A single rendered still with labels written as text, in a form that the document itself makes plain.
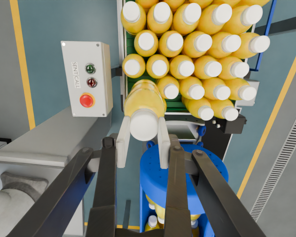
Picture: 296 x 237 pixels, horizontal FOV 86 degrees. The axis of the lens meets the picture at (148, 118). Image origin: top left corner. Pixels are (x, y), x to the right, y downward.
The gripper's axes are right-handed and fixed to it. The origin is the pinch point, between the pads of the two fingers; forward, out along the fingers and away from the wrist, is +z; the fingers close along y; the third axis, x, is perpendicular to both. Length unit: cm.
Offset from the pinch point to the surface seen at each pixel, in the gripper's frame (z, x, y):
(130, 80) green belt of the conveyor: 47.1, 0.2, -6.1
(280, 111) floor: 137, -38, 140
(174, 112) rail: 39.6, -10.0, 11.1
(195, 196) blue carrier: 13.8, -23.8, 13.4
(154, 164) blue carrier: 25.9, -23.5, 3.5
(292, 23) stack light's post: 42, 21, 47
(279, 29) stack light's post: 46, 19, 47
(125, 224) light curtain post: 105, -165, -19
